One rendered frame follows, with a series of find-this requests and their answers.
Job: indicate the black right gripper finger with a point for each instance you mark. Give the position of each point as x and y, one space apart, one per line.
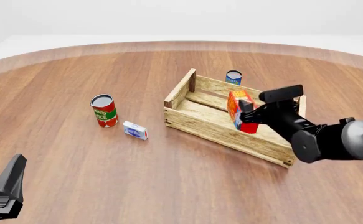
246 107

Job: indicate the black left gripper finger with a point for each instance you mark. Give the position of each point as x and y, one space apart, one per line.
11 179

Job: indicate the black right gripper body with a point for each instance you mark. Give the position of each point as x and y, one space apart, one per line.
259 115

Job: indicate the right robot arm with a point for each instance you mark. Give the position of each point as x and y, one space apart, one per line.
324 142

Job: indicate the wooden slat tray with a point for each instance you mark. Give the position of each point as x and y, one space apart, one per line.
200 121

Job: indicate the small white butter box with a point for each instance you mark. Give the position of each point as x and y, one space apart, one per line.
134 130

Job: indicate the red orange printed food box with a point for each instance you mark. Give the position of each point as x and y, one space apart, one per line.
233 107

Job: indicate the blue tin can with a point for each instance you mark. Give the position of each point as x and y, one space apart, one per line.
233 78

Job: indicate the red tomato sauce can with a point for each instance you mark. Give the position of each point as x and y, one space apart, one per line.
105 112

